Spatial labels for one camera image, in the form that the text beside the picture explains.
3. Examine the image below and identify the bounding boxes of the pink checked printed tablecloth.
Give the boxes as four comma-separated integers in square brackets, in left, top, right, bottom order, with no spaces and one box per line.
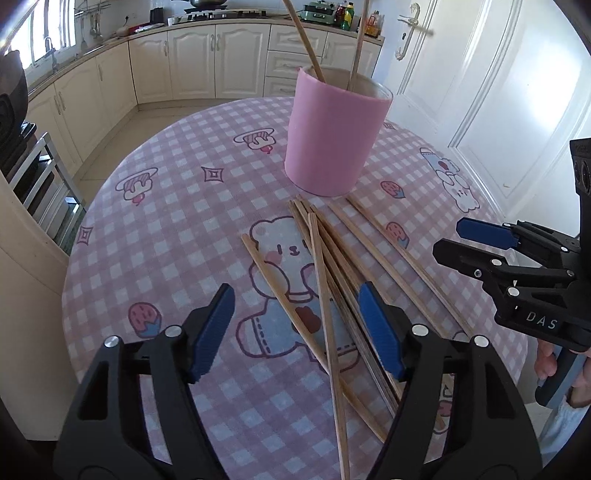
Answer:
[61,96,532,480]

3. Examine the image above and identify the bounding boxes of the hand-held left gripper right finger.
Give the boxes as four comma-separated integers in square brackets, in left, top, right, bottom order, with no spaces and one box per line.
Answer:
[358,281,543,480]

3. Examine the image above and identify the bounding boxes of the kitchen window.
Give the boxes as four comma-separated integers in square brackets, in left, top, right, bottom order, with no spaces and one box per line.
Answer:
[9,0,77,66]

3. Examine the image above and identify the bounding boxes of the green countertop appliance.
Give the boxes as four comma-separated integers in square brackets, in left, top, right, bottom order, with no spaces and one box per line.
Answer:
[300,2,341,22]

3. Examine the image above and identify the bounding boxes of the cream kitchen base cabinets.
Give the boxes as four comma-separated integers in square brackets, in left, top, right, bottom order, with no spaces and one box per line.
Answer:
[25,21,384,162]

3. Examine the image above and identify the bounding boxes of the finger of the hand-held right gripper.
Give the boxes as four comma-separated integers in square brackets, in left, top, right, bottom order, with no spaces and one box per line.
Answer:
[456,218,579,259]
[433,239,576,306]

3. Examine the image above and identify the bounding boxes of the cream door handle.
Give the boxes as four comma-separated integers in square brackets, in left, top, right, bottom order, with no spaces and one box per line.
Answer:
[394,4,437,61]

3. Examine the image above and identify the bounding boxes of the person's right hand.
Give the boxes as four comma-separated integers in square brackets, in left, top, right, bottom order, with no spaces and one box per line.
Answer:
[534,339,591,409]

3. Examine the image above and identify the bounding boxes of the white panelled door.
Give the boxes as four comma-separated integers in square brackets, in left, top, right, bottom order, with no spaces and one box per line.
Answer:
[375,0,591,222]

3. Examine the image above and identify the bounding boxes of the pink cylindrical cup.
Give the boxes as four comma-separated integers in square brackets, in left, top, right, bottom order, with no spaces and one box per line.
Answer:
[283,66,394,198]

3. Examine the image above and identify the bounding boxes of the black round kitchen appliance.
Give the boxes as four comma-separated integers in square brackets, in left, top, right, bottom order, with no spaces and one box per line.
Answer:
[0,51,29,171]

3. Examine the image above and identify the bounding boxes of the gas hob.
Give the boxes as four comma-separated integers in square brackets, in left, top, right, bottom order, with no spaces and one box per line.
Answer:
[168,10,269,25]

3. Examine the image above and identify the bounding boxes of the single wooden chopstick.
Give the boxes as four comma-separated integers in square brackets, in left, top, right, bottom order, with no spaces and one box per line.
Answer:
[283,0,327,85]
[348,0,371,91]

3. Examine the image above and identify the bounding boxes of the metal wire rack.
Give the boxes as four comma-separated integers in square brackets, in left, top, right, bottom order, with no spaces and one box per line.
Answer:
[0,122,86,256]

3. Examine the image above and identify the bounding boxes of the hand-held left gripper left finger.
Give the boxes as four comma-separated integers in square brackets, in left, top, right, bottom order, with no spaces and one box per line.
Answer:
[53,283,236,480]

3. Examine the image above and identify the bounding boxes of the metal sink faucet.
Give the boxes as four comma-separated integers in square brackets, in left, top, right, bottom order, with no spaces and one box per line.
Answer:
[44,37,62,73]

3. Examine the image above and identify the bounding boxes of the hanging kitchen utensils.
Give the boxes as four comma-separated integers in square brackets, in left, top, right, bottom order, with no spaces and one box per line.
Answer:
[76,9,103,52]

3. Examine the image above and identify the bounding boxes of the bunch of wooden chopsticks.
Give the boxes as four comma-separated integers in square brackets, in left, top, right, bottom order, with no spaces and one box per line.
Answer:
[241,194,474,480]

